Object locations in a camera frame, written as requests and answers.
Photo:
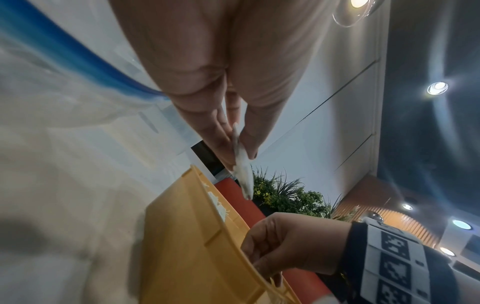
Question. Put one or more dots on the person's right hand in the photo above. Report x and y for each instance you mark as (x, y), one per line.
(300, 243)

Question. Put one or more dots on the person's left hand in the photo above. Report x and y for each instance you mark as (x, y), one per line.
(225, 44)

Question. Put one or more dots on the rows of green-tagged tea bags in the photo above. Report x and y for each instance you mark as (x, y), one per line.
(217, 204)

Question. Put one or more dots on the yellow tray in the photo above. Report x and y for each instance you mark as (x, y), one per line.
(187, 252)

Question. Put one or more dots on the clear zip bag blue seal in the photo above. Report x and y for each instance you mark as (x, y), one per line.
(56, 74)

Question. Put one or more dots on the green leafy plant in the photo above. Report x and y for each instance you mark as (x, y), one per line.
(288, 199)

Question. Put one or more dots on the red bench seat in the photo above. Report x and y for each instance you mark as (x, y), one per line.
(240, 204)

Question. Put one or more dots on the black right wristband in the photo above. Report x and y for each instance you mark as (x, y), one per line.
(393, 261)

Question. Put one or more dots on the round ceiling light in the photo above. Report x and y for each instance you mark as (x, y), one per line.
(447, 251)
(407, 207)
(461, 224)
(358, 2)
(437, 88)

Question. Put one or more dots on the dark glass window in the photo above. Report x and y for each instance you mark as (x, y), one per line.
(206, 157)

